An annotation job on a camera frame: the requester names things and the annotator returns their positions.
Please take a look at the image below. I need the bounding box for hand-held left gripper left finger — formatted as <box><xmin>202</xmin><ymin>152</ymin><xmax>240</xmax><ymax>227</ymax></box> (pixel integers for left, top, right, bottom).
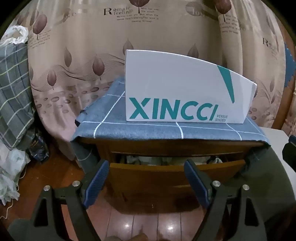
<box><xmin>8</xmin><ymin>160</ymin><xmax>110</xmax><ymax>241</ymax></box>

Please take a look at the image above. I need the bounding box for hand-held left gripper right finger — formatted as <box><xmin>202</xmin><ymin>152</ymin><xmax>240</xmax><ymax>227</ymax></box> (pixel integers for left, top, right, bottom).
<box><xmin>184</xmin><ymin>159</ymin><xmax>269</xmax><ymax>241</ymax></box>

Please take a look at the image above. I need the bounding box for wooden drawer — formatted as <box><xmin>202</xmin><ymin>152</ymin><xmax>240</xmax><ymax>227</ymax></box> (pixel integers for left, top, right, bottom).
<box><xmin>109</xmin><ymin>152</ymin><xmax>247</xmax><ymax>204</ymax></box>

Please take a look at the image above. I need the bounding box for white shoe box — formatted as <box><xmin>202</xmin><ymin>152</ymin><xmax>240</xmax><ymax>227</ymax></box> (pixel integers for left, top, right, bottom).
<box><xmin>124</xmin><ymin>49</ymin><xmax>258</xmax><ymax>124</ymax></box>

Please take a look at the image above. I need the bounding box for pale green underwear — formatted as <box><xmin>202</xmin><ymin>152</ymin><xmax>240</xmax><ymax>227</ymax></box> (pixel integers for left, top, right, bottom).
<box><xmin>126</xmin><ymin>155</ymin><xmax>185</xmax><ymax>166</ymax></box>

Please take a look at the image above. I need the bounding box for white cabinet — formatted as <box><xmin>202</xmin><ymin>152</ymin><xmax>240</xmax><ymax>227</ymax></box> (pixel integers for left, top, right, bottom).
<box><xmin>248</xmin><ymin>128</ymin><xmax>296</xmax><ymax>230</ymax></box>

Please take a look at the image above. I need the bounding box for wooden nightstand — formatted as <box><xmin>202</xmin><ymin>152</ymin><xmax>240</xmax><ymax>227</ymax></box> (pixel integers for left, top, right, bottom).
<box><xmin>96</xmin><ymin>137</ymin><xmax>264</xmax><ymax>209</ymax></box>

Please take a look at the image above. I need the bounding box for blue checked tablecloth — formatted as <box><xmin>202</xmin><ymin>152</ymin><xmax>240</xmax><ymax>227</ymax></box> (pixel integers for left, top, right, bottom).
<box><xmin>70</xmin><ymin>76</ymin><xmax>271</xmax><ymax>167</ymax></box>

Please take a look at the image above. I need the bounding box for dark bottle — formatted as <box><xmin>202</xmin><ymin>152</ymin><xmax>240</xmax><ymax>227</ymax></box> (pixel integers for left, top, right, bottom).
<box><xmin>29</xmin><ymin>132</ymin><xmax>49</xmax><ymax>160</ymax></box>

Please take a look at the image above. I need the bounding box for blue cloth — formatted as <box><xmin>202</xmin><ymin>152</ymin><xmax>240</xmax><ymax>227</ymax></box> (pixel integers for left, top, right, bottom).
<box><xmin>285</xmin><ymin>46</ymin><xmax>296</xmax><ymax>86</ymax></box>

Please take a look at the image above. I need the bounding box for crumpled white plastic bag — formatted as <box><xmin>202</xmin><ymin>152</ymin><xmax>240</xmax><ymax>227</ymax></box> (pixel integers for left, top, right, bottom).
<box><xmin>0</xmin><ymin>146</ymin><xmax>30</xmax><ymax>204</ymax></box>

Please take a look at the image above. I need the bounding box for green plaid bedding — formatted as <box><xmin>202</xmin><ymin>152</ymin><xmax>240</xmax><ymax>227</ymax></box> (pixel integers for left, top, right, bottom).
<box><xmin>0</xmin><ymin>43</ymin><xmax>35</xmax><ymax>149</ymax></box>

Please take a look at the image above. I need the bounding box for beige leaf print curtain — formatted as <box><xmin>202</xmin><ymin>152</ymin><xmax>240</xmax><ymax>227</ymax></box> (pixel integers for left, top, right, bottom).
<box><xmin>14</xmin><ymin>0</ymin><xmax>294</xmax><ymax>160</ymax></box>

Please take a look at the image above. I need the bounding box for wooden frame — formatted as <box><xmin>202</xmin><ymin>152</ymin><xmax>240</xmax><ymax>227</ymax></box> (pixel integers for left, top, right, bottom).
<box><xmin>272</xmin><ymin>88</ymin><xmax>293</xmax><ymax>137</ymax></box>

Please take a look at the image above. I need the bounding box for thin white cable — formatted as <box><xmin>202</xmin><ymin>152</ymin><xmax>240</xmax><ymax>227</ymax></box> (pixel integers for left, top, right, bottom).
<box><xmin>0</xmin><ymin>171</ymin><xmax>26</xmax><ymax>220</ymax></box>

